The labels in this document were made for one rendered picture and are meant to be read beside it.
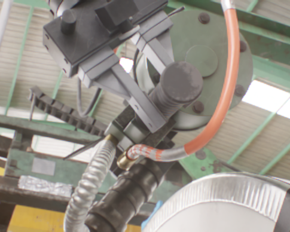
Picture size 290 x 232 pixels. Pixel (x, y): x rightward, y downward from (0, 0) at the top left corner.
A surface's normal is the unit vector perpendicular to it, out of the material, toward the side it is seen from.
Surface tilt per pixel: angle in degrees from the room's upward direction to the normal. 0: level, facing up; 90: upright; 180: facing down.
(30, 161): 90
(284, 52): 180
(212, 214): 90
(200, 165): 90
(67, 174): 90
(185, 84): 115
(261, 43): 180
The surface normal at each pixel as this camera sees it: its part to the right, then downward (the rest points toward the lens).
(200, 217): -0.94, -0.22
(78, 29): 0.21, -0.23
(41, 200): 0.00, 0.77
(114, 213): 0.32, -0.45
